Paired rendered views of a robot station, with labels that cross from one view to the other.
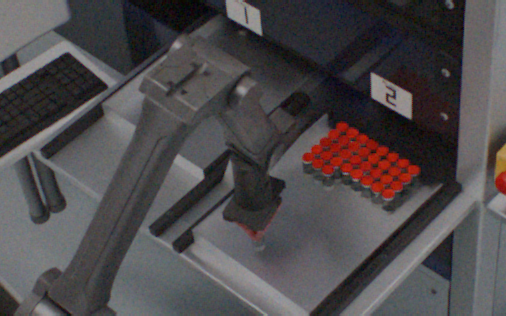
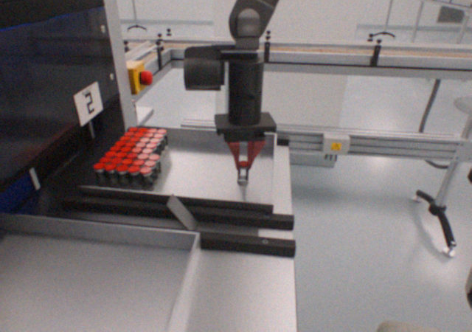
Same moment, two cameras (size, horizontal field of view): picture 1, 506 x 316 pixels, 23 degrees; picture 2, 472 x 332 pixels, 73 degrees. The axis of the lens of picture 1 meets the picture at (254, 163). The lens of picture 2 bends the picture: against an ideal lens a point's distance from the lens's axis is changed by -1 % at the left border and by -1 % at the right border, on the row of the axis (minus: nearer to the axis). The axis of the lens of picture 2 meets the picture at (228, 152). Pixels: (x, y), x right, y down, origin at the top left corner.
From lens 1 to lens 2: 2.10 m
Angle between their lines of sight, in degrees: 90
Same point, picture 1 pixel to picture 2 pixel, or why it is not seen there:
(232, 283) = (284, 184)
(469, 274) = not seen: hidden behind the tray
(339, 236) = (200, 158)
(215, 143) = (139, 268)
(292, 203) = (186, 186)
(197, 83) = not seen: outside the picture
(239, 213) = (266, 119)
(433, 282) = not seen: hidden behind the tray
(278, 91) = (31, 254)
